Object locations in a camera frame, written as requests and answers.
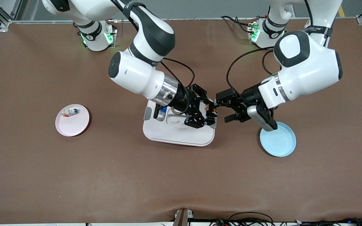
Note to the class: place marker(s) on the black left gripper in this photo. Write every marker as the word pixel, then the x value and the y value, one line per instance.
pixel 249 95

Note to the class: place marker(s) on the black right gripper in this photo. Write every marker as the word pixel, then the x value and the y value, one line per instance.
pixel 183 99

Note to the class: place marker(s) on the orange black push-button switch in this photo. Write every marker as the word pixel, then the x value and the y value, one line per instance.
pixel 210 110

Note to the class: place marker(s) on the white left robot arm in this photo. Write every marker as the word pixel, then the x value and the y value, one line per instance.
pixel 309 69

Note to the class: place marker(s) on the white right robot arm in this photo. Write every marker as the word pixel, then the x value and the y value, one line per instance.
pixel 137 75

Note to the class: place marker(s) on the white lidded storage box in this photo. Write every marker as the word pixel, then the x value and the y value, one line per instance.
pixel 168 135

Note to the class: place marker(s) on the light blue round plate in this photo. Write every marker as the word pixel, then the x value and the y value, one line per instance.
pixel 278 144

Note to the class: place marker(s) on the pink round plate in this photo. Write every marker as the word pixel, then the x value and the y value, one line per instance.
pixel 71 128

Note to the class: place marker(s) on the silver table edge rail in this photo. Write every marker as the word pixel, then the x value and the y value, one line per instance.
pixel 200 19

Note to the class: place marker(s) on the brown grey table bracket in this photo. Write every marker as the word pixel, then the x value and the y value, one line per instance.
pixel 182 218

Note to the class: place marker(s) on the white green push-button switch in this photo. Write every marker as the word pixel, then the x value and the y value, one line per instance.
pixel 73 111

